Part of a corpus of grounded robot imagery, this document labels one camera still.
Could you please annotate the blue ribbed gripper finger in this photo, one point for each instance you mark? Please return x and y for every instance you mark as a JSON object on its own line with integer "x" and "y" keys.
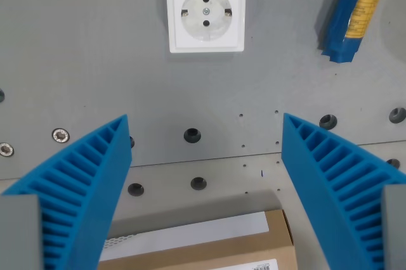
{"x": 92, "y": 181}
{"x": 317, "y": 187}

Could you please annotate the blue bag with yellow label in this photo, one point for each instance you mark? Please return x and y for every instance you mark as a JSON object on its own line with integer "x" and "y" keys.
{"x": 341, "y": 19}

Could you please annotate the dark recessed hex bolt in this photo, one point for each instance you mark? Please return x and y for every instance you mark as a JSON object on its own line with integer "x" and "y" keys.
{"x": 135, "y": 189}
{"x": 132, "y": 142}
{"x": 393, "y": 163}
{"x": 1, "y": 95}

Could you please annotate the silver hex screw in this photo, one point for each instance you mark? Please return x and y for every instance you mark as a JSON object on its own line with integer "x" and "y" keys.
{"x": 5, "y": 150}
{"x": 60, "y": 136}

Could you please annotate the brown cardboard box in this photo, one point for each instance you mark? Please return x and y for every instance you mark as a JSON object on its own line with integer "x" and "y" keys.
{"x": 222, "y": 251}

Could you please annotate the white wall power socket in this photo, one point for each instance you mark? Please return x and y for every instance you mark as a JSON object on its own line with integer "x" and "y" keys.
{"x": 206, "y": 11}

